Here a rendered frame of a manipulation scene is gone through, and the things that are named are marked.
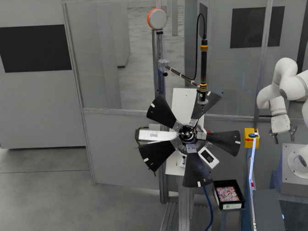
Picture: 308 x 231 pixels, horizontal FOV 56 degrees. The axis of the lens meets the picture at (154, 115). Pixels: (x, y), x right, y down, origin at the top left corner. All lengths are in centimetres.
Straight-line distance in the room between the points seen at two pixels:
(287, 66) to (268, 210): 66
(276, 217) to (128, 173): 215
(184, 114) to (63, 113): 217
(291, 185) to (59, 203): 240
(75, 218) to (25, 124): 169
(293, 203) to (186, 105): 101
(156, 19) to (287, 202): 158
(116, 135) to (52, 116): 135
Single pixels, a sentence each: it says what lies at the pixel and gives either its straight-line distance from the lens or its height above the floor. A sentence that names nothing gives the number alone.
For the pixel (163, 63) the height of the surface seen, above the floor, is 155.
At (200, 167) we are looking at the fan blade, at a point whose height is 101.
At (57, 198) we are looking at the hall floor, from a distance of 355.
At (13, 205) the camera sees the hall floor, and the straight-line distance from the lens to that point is 367.
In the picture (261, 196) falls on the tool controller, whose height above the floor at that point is 124.
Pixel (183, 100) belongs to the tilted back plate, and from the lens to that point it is 233.
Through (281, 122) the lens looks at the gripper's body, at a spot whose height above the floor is 139.
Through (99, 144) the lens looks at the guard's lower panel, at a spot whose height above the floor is 58.
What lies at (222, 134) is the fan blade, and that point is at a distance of 206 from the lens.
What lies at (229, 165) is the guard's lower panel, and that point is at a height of 46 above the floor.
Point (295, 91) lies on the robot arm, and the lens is 140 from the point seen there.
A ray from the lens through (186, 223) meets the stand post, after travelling 269.
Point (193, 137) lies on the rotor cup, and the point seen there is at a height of 121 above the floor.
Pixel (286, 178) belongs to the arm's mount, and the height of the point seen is 104.
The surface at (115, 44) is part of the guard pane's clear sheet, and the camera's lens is 270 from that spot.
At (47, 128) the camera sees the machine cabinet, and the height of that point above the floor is 36.
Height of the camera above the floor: 220
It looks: 26 degrees down
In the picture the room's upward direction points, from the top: 3 degrees counter-clockwise
